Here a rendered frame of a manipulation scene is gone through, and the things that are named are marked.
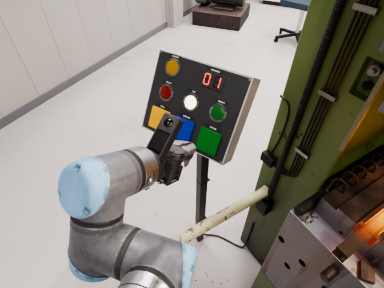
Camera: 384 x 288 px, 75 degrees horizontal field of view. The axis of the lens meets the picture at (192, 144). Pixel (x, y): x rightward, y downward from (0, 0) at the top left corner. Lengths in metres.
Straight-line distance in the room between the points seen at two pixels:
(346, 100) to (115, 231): 0.65
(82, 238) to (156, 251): 0.12
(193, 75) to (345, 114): 0.45
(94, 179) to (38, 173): 1.95
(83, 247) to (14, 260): 1.51
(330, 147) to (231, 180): 1.21
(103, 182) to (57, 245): 1.50
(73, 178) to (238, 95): 0.50
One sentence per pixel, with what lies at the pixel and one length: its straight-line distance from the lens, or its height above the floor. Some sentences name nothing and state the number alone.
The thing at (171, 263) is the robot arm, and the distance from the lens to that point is 0.43.
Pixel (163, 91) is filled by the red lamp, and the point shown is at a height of 1.09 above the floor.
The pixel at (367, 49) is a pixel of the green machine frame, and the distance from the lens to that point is 0.74.
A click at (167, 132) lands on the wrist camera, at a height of 1.19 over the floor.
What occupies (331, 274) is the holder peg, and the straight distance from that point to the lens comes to 0.79.
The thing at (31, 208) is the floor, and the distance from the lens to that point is 2.14.
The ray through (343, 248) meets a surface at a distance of 0.68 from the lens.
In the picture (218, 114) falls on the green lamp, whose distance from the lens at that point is 0.77.
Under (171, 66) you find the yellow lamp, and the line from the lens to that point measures 0.86.
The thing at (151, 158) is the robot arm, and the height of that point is 1.19.
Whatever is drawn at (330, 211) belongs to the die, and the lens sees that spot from 0.79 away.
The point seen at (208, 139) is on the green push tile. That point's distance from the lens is 0.79.
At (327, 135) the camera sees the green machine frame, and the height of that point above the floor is 1.04.
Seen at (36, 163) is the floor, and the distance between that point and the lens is 2.44.
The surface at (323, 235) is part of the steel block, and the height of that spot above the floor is 0.91.
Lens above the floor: 1.56
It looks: 44 degrees down
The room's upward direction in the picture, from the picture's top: straight up
